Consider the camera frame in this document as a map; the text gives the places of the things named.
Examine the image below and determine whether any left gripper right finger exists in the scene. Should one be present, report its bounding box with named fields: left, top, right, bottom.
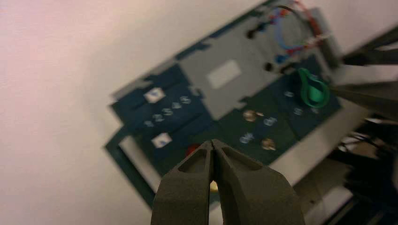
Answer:
left=212, top=139, right=306, bottom=225

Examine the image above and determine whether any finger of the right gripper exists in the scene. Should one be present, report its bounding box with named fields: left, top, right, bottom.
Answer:
left=342, top=26, right=398, bottom=66
left=329, top=81, right=398, bottom=122

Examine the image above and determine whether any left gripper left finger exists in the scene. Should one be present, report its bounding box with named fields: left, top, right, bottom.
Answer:
left=151, top=140, right=215, bottom=225

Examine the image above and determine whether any black banana plug wire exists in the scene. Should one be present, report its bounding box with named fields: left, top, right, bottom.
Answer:
left=245, top=4, right=304, bottom=75

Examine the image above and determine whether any red round push button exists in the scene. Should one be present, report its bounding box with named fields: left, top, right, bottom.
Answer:
left=186, top=143, right=201, bottom=156

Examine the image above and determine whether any black and green rotary knob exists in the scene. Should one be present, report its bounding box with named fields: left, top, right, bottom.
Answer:
left=297, top=67, right=331, bottom=109

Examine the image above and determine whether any white slider knob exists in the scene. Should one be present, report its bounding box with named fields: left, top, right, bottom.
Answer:
left=151, top=132, right=173, bottom=149
left=143, top=87, right=166, bottom=104

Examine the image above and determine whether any grey and teal task box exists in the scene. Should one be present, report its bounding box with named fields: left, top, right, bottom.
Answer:
left=104, top=0, right=343, bottom=209

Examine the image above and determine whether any metal toggle switch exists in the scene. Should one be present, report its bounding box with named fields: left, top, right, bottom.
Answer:
left=260, top=138, right=277, bottom=151
left=242, top=109, right=265, bottom=122

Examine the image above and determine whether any white banana plug wire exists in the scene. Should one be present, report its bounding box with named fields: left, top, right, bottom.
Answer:
left=306, top=32, right=333, bottom=47

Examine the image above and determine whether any red banana plug wire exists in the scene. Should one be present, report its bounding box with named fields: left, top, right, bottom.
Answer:
left=280, top=0, right=324, bottom=57

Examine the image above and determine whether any blue banana plug wire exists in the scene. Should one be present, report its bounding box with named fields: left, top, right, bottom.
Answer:
left=270, top=9, right=308, bottom=64

